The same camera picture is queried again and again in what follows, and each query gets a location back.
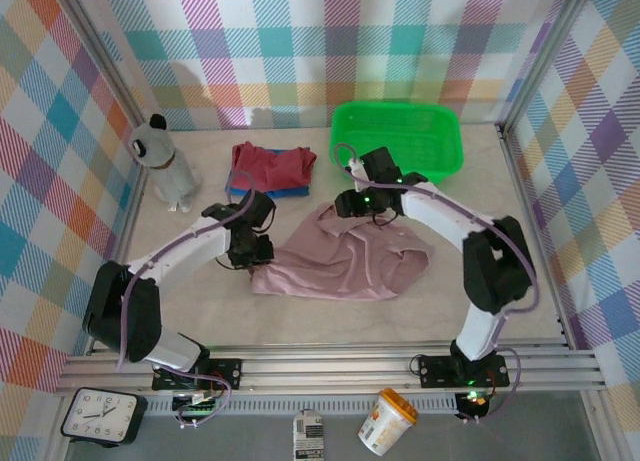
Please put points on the black alarm clock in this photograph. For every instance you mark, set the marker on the black alarm clock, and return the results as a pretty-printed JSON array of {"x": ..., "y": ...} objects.
[{"x": 102, "y": 413}]

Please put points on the black and white carton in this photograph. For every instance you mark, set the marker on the black and white carton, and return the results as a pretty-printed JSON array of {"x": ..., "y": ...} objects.
[{"x": 307, "y": 436}]

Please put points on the aluminium front rail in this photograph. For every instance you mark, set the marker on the aluminium front rail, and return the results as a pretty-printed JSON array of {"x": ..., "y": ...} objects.
[{"x": 325, "y": 373}]

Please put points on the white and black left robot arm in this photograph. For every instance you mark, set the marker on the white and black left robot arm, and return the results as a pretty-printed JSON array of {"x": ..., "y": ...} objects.
[{"x": 185, "y": 251}]

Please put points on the aluminium frame post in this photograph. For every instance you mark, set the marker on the aluminium frame post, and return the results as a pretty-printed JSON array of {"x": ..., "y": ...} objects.
[
  {"x": 542, "y": 56},
  {"x": 107, "y": 46}
]

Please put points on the white cup with orange lid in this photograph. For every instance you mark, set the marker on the white cup with orange lid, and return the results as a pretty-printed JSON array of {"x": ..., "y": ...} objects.
[{"x": 385, "y": 423}]

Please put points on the grey plush animal toy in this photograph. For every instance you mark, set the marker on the grey plush animal toy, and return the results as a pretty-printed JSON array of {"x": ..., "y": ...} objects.
[{"x": 170, "y": 171}]

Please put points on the small electronics board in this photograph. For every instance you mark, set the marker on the small electronics board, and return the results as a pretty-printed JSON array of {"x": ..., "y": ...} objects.
[
  {"x": 195, "y": 408},
  {"x": 472, "y": 401}
]

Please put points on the aluminium side rail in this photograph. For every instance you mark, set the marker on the aluminium side rail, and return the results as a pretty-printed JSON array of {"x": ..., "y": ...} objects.
[
  {"x": 520, "y": 181},
  {"x": 126, "y": 231}
]

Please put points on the mauve pink tank top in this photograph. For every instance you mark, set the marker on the mauve pink tank top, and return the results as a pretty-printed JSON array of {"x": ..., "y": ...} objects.
[{"x": 340, "y": 266}]

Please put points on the blue tank top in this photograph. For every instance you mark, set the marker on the blue tank top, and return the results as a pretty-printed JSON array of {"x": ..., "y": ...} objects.
[{"x": 292, "y": 193}]

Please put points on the green plastic basket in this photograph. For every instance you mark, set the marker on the green plastic basket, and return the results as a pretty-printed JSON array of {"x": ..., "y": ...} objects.
[{"x": 425, "y": 141}]

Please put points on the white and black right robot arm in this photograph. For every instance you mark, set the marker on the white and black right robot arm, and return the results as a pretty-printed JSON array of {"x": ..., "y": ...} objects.
[{"x": 495, "y": 266}]

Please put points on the red tank top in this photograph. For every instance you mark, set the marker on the red tank top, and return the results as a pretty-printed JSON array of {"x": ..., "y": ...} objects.
[{"x": 270, "y": 166}]

